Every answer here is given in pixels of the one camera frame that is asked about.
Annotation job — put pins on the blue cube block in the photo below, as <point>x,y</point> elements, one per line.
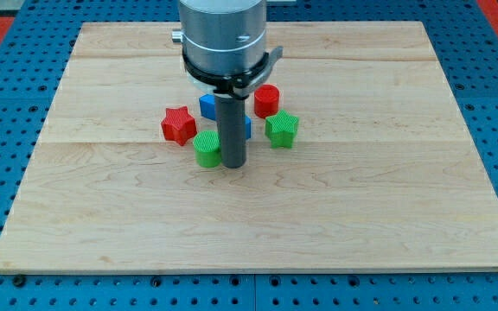
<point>207,106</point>

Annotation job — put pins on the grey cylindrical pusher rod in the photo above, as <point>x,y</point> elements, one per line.
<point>230,117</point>

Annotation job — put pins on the blue triangle block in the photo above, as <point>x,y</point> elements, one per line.
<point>248,127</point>

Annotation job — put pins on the green star block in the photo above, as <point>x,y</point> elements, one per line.
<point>281,129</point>

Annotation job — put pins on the red star block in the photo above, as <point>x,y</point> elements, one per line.
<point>178,125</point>

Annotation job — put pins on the red cylinder block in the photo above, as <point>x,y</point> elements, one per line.
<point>266,101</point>

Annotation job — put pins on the green cylinder block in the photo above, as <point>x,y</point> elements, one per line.
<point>207,149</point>

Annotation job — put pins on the wooden board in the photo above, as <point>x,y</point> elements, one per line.
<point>383,176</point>

